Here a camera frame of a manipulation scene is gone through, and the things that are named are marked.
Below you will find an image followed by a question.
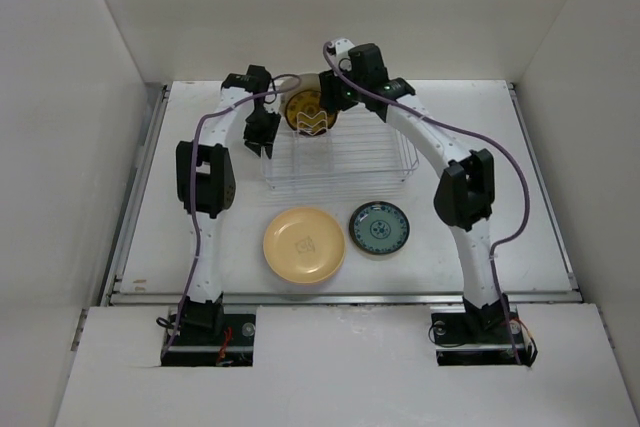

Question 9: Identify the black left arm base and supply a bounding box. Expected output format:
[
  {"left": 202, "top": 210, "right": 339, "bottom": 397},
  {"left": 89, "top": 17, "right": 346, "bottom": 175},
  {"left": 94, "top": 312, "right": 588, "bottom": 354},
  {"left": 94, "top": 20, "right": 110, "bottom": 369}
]
[{"left": 156, "top": 312, "right": 257, "bottom": 368}]

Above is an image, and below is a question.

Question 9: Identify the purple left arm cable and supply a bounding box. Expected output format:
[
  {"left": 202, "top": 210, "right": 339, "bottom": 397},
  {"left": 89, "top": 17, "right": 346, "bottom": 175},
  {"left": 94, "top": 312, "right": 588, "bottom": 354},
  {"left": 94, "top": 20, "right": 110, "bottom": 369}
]
[{"left": 160, "top": 73, "right": 301, "bottom": 363}]

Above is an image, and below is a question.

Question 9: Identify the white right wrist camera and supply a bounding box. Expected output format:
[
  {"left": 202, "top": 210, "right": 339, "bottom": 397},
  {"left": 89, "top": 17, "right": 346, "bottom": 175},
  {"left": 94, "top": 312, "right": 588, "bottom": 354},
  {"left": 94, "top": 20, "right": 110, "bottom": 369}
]
[{"left": 324, "top": 37, "right": 355, "bottom": 72}]

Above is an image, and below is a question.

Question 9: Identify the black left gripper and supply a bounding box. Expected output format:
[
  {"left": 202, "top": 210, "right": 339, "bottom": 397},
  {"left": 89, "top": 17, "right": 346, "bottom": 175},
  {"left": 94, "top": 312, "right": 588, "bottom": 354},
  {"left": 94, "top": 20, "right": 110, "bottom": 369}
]
[{"left": 242, "top": 107, "right": 278, "bottom": 157}]

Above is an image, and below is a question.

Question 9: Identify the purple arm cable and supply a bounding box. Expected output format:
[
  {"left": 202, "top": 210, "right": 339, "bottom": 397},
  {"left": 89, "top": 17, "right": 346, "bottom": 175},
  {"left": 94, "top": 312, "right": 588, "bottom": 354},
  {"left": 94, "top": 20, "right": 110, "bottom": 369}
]
[
  {"left": 323, "top": 41, "right": 532, "bottom": 366},
  {"left": 160, "top": 73, "right": 301, "bottom": 363}
]

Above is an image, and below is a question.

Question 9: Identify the large beige plate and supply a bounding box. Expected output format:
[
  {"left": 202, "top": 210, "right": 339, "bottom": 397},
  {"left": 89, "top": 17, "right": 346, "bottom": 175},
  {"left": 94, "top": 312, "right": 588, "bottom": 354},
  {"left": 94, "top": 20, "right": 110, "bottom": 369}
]
[{"left": 278, "top": 73, "right": 321, "bottom": 110}]

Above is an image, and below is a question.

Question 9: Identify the aluminium table rail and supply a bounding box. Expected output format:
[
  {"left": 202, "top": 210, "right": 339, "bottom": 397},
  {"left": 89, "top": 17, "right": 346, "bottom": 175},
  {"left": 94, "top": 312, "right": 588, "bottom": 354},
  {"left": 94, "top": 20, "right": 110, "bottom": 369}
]
[{"left": 95, "top": 83, "right": 172, "bottom": 307}]

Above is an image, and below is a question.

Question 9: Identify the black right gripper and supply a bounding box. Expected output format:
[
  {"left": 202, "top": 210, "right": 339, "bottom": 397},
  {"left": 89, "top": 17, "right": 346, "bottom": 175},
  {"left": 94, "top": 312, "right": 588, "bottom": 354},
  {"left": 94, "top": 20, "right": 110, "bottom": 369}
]
[{"left": 319, "top": 60, "right": 367, "bottom": 113}]

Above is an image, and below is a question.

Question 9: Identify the dark green plate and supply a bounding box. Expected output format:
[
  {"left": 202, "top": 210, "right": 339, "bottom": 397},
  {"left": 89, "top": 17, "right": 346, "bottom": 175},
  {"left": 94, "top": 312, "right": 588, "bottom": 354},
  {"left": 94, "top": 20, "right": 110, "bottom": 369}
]
[{"left": 348, "top": 201, "right": 410, "bottom": 256}]

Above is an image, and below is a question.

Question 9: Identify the clear wire dish rack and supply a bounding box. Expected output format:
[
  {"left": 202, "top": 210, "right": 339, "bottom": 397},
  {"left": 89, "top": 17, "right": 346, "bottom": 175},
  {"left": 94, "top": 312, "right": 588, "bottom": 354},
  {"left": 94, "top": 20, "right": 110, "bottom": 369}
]
[{"left": 262, "top": 105, "right": 419, "bottom": 195}]

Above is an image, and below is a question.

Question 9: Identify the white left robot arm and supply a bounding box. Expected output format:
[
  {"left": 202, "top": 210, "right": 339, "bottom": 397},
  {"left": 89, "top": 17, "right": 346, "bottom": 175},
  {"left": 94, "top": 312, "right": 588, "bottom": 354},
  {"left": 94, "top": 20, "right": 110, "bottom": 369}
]
[{"left": 169, "top": 65, "right": 280, "bottom": 344}]

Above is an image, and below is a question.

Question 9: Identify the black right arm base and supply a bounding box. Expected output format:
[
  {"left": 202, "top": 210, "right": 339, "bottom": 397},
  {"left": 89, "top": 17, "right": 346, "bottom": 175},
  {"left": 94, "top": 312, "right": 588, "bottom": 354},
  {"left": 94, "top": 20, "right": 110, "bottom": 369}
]
[{"left": 428, "top": 306, "right": 539, "bottom": 367}]

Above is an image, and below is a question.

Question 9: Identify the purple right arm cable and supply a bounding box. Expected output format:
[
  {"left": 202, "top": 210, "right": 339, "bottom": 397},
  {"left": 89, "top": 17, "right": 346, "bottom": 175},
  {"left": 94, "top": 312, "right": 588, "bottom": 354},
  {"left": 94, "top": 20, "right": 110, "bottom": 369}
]
[{"left": 323, "top": 41, "right": 532, "bottom": 366}]

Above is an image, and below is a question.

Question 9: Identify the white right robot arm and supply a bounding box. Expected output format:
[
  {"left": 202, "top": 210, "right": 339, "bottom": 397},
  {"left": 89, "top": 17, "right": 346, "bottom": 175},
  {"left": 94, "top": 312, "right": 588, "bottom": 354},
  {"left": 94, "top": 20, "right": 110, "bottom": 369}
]
[{"left": 319, "top": 38, "right": 510, "bottom": 345}]

